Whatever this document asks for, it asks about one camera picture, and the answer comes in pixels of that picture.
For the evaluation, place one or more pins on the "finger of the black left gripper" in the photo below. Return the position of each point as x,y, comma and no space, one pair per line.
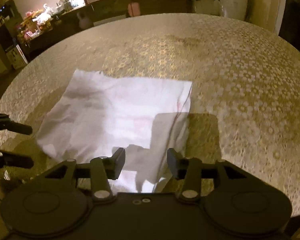
8,124
15,160

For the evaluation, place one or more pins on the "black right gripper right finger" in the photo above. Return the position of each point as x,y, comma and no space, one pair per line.
188,170

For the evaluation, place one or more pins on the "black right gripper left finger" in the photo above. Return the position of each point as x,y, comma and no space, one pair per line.
104,169

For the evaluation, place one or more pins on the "white t-shirt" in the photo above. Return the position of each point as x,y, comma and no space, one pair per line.
98,114

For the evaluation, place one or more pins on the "cardboard box on floor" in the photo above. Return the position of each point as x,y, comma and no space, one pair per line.
16,57

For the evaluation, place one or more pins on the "gold lace tablecloth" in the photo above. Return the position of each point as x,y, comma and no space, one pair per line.
245,102

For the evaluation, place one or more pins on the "pink round vase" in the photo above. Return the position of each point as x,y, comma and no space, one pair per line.
84,21

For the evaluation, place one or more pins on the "pink jar on shelf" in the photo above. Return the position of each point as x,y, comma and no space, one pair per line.
134,9

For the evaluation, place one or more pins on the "dark wooden sideboard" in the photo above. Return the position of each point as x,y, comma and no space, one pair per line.
68,23

